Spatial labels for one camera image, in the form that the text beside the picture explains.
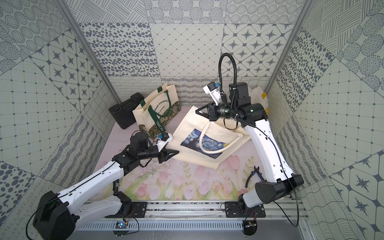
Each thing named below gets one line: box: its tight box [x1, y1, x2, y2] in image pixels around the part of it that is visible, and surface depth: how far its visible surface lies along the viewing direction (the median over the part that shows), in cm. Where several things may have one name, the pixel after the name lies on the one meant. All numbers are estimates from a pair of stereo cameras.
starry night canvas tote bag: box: [168, 106, 251, 170], surface depth 70 cm
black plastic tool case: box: [108, 92, 145, 130], surface depth 99 cm
